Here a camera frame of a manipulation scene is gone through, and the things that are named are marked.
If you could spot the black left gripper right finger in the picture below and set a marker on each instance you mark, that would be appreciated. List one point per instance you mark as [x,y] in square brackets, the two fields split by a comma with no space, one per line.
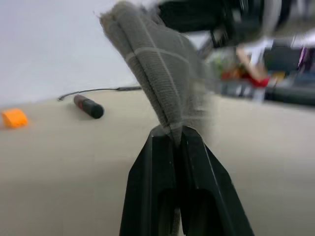
[209,186]

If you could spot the black marker with red band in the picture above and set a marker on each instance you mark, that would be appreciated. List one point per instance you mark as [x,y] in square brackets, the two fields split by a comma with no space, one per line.
[87,106]

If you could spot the orange plastic block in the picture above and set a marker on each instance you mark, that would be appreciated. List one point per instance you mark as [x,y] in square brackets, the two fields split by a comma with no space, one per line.
[14,119]

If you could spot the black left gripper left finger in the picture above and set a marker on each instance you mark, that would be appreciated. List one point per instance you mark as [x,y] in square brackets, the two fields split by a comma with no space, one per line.
[147,186]

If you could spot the grey plaid fabric pouch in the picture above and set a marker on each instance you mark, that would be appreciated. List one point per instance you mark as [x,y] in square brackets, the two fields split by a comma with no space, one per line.
[157,73]

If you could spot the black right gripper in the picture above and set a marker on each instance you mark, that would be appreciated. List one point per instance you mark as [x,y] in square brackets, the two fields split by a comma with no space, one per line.
[197,14]

